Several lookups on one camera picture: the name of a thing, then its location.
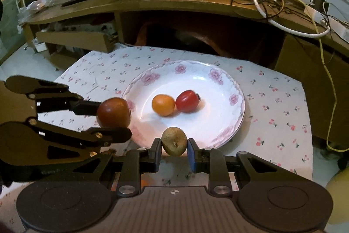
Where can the small orange tomato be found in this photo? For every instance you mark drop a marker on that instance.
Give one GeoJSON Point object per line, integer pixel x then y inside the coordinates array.
{"type": "Point", "coordinates": [163, 105]}

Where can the black plug adapter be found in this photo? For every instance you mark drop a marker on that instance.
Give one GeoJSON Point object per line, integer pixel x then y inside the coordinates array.
{"type": "Point", "coordinates": [319, 2]}

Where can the white floral plate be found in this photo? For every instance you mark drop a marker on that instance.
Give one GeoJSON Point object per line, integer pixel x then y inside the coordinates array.
{"type": "Point", "coordinates": [190, 126]}

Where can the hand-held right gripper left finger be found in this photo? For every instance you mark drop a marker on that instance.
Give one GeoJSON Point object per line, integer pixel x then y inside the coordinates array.
{"type": "Point", "coordinates": [157, 155]}

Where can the dark red tomato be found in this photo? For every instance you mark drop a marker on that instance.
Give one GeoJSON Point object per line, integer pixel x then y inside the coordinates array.
{"type": "Point", "coordinates": [113, 113]}

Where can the brown kiwi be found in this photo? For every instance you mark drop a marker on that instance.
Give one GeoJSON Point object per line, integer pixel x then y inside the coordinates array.
{"type": "Point", "coordinates": [174, 143]}

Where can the bright red tomato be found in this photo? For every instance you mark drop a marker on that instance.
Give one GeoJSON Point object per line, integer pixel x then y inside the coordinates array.
{"type": "Point", "coordinates": [187, 101]}

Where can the white power strip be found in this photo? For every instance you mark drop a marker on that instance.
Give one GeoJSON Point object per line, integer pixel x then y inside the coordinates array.
{"type": "Point", "coordinates": [338, 28]}

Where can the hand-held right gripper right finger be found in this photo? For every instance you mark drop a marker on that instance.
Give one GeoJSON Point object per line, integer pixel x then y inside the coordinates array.
{"type": "Point", "coordinates": [192, 158]}

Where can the wooden desk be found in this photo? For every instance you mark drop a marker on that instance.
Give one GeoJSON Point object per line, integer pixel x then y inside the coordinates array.
{"type": "Point", "coordinates": [163, 7]}

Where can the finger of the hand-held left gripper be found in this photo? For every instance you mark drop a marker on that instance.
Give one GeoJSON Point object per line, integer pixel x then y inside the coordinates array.
{"type": "Point", "coordinates": [109, 136]}
{"type": "Point", "coordinates": [81, 107]}

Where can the floral tablecloth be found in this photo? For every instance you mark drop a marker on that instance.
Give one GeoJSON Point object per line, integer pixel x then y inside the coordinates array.
{"type": "Point", "coordinates": [272, 113]}

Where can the black caster wheel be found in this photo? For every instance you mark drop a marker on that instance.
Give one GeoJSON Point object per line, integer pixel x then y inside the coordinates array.
{"type": "Point", "coordinates": [343, 161]}

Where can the clear plastic bag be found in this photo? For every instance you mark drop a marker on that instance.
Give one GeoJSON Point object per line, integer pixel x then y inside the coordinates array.
{"type": "Point", "coordinates": [38, 10]}

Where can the wooden drawer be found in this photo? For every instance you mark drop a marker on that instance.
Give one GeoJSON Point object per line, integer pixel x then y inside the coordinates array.
{"type": "Point", "coordinates": [73, 40]}

